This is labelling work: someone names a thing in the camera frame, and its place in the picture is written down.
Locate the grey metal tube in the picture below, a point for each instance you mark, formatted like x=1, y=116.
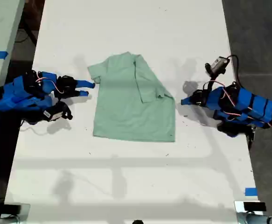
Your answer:
x=252, y=219

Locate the silver plate with black box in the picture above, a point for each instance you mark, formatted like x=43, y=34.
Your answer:
x=21, y=210
x=238, y=206

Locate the short blue tape strip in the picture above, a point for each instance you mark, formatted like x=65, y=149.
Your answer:
x=251, y=191

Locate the black camera box white label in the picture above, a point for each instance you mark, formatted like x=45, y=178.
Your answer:
x=53, y=115

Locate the small black round object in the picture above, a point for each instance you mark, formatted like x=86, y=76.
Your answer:
x=138, y=222

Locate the pale green T-shirt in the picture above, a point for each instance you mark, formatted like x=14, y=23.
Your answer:
x=131, y=105

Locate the black camera stalk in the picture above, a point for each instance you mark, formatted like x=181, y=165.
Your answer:
x=211, y=82
x=64, y=108

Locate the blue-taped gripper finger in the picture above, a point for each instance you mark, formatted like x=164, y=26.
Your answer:
x=190, y=103
x=190, y=99
x=85, y=84
x=83, y=93

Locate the white side table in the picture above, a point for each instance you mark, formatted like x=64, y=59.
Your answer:
x=0, y=35

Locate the grey camera box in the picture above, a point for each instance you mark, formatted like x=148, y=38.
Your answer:
x=217, y=64

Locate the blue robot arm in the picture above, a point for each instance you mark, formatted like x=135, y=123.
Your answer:
x=14, y=95
x=254, y=105

